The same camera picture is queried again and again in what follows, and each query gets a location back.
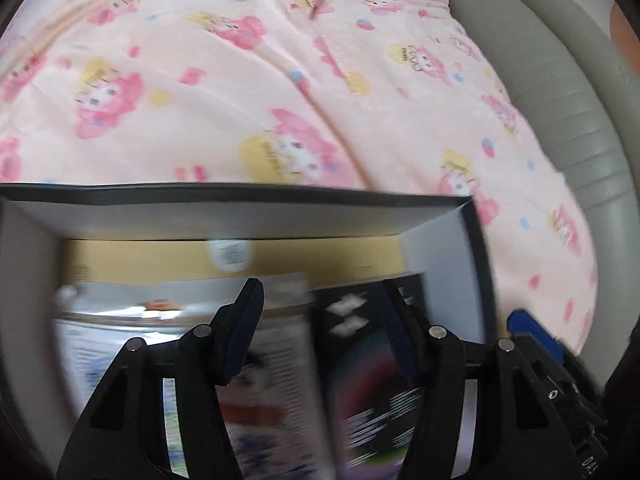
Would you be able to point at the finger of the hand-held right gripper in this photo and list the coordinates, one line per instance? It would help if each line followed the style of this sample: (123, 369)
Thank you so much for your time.
(530, 322)

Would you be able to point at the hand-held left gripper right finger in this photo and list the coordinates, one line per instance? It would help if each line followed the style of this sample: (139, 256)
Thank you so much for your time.
(400, 342)

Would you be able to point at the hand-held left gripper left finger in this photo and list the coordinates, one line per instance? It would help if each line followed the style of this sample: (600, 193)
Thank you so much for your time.
(240, 332)

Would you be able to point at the black grey cardboard box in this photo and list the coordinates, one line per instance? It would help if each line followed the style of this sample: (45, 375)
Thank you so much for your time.
(250, 215)

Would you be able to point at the black phone accessory packet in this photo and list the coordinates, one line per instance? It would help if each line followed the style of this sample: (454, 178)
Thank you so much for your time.
(360, 360)

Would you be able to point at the cartoon boy bead packet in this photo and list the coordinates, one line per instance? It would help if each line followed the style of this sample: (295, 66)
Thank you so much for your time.
(285, 410)

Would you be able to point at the pink cartoon printed blanket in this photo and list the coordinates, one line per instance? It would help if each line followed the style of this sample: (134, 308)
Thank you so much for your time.
(200, 110)

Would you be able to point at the grey padded headboard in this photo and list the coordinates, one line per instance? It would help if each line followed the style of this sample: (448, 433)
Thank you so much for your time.
(550, 85)

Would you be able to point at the cartoon wall mural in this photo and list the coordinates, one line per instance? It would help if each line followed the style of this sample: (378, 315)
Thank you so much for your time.
(622, 25)

